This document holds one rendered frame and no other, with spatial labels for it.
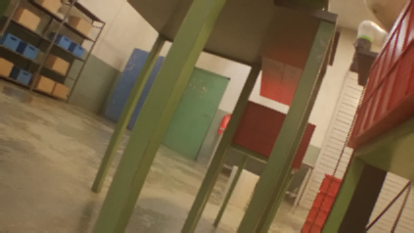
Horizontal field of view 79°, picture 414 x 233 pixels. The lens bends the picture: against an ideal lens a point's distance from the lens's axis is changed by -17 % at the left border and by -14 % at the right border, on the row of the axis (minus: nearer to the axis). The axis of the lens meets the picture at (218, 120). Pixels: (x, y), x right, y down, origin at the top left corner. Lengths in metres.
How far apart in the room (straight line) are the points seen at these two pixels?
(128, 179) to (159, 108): 0.12
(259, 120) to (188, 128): 5.58
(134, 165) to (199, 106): 6.52
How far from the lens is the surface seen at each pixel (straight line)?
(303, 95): 0.77
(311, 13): 0.86
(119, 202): 0.50
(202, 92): 7.04
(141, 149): 0.48
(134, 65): 7.60
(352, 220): 0.88
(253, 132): 1.41
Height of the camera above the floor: 0.49
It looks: 5 degrees up
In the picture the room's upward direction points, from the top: 23 degrees clockwise
